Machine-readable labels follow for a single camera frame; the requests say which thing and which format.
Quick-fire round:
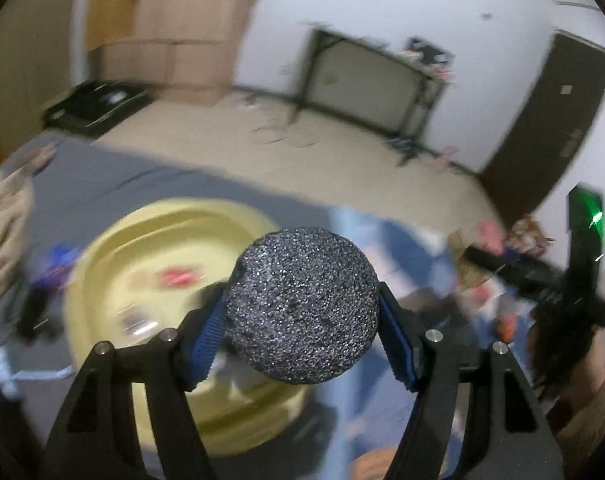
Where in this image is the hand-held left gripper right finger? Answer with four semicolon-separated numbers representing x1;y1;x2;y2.
376;282;566;480

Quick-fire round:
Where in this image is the light blue charging cable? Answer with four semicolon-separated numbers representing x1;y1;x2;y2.
12;366;76;382

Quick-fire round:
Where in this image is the black flat case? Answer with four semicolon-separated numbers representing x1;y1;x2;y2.
44;80;151;139

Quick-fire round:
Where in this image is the dark brown door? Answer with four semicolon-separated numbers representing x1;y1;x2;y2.
482;30;605;222

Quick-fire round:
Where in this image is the yellow plastic basin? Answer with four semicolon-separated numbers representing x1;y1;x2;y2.
65;199;314;457

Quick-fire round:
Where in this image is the black frame stand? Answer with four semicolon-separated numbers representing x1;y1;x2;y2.
405;36;456;82

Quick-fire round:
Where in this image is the blue snack packet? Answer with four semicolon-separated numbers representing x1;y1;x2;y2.
41;244;81;287

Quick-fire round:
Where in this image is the beige garment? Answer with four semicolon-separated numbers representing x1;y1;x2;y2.
0;165;34;312

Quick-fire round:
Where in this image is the blue patterned blanket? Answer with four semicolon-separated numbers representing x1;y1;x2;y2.
309;204;535;480

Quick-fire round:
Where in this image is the wooden wardrobe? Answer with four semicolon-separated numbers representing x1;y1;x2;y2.
85;0;257;107

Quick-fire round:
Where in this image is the round grey sponge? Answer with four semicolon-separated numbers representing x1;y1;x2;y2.
224;227;381;386

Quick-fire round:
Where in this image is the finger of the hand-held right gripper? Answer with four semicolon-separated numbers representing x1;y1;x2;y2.
463;244;569;307

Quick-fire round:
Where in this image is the red cigarette carton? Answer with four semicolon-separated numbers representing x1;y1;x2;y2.
156;267;204;289

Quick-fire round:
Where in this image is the person's right forearm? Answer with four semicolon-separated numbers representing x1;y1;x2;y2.
541;360;605;480

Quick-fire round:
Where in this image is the black folding table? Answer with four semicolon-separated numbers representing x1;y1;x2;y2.
290;22;455;167

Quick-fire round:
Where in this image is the black shiny pouch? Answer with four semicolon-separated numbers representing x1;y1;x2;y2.
16;284;66;342

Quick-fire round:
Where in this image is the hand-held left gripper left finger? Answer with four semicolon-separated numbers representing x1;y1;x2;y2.
42;282;233;480

